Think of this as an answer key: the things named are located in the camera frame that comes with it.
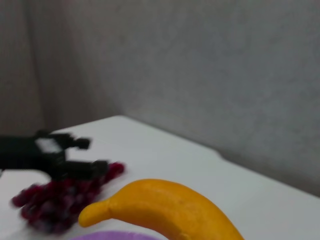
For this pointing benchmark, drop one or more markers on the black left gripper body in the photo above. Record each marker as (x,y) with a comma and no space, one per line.
(22,155)

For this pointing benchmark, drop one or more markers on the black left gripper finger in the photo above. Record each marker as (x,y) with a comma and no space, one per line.
(85,170)
(81,143)

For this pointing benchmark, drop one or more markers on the dark red grape bunch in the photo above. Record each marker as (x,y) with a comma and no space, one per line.
(62,200)

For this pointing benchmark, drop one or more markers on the yellow banana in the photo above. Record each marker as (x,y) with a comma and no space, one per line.
(162,200)

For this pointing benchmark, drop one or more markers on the purple scalloped plastic bowl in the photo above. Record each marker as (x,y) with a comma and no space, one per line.
(112,236)

